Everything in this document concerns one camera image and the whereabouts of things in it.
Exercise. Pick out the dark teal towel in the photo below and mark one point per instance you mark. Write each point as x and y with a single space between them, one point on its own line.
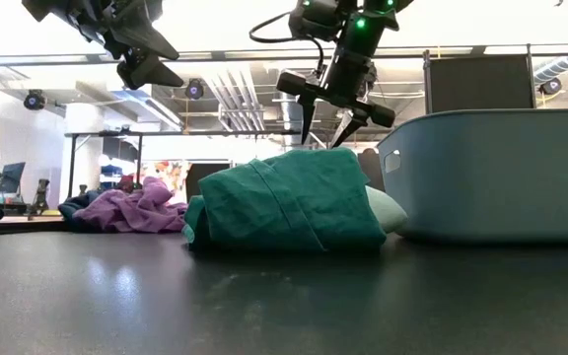
294 202

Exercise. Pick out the small black tripod stand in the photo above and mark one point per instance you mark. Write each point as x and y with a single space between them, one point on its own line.
40 197

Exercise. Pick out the pale blue towel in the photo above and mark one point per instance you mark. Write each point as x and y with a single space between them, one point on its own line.
387 209

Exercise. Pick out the purple towel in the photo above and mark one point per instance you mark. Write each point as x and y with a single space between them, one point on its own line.
136 212

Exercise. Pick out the dark blue towel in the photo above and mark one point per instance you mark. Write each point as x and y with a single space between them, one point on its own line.
72 207

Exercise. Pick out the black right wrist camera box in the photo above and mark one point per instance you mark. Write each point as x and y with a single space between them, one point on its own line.
313 22

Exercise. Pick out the black room divider panel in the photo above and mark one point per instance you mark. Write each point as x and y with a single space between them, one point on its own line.
481 84

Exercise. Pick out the colourful wall poster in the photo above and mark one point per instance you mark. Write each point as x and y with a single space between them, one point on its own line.
165 175

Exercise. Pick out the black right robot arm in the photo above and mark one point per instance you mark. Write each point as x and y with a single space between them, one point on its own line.
392 4

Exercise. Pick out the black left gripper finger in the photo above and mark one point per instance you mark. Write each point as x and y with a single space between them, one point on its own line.
148 71
141 34

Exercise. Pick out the silver ceiling air duct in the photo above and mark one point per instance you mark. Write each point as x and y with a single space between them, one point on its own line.
557 66

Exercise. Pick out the round black ceiling spotlight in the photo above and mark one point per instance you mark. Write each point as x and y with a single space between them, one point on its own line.
194 89
34 100
550 86

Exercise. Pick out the blue-grey plastic basket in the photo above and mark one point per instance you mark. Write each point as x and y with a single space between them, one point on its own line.
501 177

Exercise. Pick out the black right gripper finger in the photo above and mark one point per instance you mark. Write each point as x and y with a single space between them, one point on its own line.
307 113
352 125

